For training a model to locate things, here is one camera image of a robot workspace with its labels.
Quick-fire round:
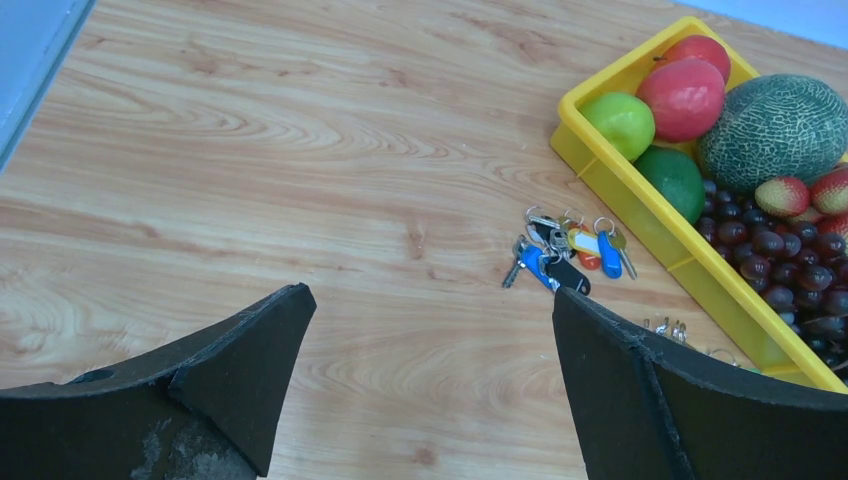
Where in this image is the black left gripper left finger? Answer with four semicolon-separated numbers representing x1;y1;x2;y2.
1;284;316;479

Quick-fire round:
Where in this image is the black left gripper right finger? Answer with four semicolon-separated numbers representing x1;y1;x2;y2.
552;288;847;479

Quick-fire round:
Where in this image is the keyring chain with green tag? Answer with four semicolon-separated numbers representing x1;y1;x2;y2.
641;316;757;372

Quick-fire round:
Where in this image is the pile of tagged keys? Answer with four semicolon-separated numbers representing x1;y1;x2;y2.
501;206;638;296

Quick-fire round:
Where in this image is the yellow plastic tray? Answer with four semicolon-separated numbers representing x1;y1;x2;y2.
550;16;847;394

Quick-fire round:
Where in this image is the purple grape bunch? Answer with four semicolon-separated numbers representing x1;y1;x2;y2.
695;180;847;380

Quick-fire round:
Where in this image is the dark green lime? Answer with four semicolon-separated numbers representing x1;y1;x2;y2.
633;145;706;224

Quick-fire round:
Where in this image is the light green apple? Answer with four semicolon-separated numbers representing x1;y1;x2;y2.
578;92;656;162

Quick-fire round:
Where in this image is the green netted melon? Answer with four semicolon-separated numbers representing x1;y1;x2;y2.
695;74;847;193

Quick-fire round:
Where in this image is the red apple near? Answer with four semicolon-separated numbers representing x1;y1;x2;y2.
636;59;725;143

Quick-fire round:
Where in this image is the red apple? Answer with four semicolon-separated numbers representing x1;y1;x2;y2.
652;35;731;83
636;59;725;143

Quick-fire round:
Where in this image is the red apple far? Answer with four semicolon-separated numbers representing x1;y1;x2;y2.
652;35;731;83

